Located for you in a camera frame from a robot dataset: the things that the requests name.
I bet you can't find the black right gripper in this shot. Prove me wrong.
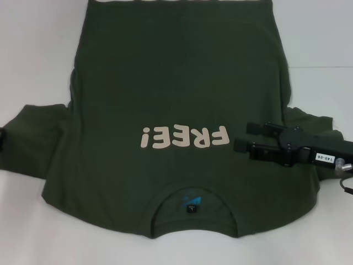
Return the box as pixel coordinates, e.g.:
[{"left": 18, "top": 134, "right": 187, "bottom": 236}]
[{"left": 233, "top": 121, "right": 353, "bottom": 172}]

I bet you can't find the dark green printed t-shirt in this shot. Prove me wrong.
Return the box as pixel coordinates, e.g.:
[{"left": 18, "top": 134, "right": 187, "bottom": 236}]
[{"left": 1, "top": 0, "right": 345, "bottom": 240}]

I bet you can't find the right gripper cable with connectors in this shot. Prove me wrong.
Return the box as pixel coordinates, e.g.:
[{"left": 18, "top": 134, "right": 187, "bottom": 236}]
[{"left": 334, "top": 157, "right": 353, "bottom": 195}]

